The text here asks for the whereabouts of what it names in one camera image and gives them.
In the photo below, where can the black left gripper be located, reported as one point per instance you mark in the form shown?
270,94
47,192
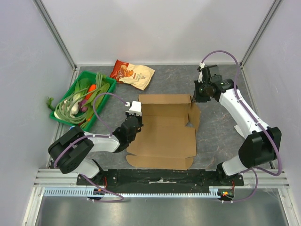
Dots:
139,117

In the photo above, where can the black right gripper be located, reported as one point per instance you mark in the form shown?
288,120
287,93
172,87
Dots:
197,92

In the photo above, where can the brown cardboard box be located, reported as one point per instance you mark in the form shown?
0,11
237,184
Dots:
168,137

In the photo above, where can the white paper tag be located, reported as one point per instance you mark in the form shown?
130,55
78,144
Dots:
238,130

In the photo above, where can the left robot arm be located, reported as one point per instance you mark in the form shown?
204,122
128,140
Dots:
70,151

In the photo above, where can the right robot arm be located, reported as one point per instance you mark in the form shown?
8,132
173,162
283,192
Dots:
262,142

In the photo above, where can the cassava chips snack bag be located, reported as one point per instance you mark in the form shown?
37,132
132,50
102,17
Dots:
139,76

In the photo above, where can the purple radish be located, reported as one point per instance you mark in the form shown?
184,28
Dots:
83,107

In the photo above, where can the orange carrot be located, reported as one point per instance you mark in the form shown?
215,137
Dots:
90,91

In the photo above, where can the green plastic basket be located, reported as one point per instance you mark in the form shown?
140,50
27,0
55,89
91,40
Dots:
98,104

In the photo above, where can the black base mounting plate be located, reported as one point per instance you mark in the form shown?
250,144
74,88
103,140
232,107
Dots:
118,177

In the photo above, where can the bok choy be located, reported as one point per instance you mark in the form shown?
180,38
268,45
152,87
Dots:
70,106

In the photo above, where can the green long beans bundle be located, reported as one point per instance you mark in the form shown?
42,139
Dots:
82,118

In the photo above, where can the green leafy vegetable outside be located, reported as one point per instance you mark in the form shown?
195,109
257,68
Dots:
49,103

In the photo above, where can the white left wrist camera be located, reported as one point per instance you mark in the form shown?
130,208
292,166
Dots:
135,108

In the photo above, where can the blue slotted cable duct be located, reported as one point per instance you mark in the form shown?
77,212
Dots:
89,191

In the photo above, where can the aluminium corner post right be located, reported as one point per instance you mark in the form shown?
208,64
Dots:
262,28

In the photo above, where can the aluminium corner post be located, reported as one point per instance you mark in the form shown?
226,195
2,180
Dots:
54,31
262,28

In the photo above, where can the aluminium corner post left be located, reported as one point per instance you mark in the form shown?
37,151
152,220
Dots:
54,31

